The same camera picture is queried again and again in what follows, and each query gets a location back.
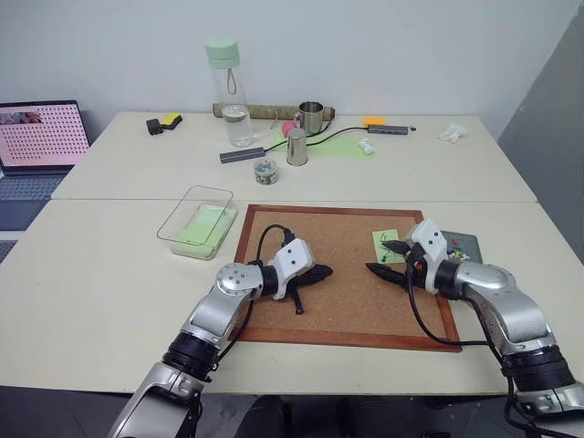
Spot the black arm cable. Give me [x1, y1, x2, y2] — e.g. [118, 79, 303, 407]
[212, 224, 297, 370]
[406, 259, 508, 369]

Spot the clear plastic box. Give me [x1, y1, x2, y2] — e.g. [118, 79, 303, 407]
[155, 183, 240, 262]

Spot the steel mug with handle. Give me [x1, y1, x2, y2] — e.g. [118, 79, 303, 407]
[292, 100, 326, 137]

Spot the light green paper sheet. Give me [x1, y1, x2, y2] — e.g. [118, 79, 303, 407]
[270, 129, 377, 159]

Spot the green sticky note with writing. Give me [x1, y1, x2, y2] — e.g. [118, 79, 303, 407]
[371, 228, 405, 266]

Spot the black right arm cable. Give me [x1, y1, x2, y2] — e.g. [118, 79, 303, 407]
[406, 259, 508, 369]

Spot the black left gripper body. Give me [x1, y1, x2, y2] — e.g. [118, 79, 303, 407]
[285, 267, 321, 294]

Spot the steel cup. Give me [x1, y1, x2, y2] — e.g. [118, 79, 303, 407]
[286, 127, 308, 167]

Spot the clear jar of pushpins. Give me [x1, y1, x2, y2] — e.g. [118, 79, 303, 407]
[252, 157, 280, 186]

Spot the crumpled white tissue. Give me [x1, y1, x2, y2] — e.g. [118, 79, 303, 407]
[437, 121, 471, 144]

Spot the wood-framed cork board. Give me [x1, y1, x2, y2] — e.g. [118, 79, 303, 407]
[227, 203, 464, 353]

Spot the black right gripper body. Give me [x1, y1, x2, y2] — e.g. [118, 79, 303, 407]
[401, 244, 429, 291]

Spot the grey flat tray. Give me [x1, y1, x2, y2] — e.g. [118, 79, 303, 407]
[439, 229, 485, 266]

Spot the rolled cork sheet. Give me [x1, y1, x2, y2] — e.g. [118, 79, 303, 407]
[211, 103, 339, 121]

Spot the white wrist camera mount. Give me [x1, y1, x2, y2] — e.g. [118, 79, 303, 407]
[404, 219, 451, 294]
[267, 239, 318, 301]

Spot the laptop with pink screen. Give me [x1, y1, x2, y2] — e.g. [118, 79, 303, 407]
[0, 100, 91, 232]

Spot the grey USB hub with cable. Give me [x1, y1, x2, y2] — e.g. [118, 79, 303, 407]
[219, 126, 371, 164]

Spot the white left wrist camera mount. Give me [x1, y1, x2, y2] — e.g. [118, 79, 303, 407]
[267, 239, 318, 301]

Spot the clear bottle with green lid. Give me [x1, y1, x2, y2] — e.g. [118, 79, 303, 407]
[203, 37, 254, 149]

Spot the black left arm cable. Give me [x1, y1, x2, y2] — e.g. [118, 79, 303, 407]
[212, 224, 297, 370]

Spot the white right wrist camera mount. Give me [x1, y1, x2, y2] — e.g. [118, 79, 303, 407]
[404, 219, 451, 294]

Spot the stack of green notes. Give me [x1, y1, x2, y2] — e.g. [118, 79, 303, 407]
[173, 204, 239, 260]

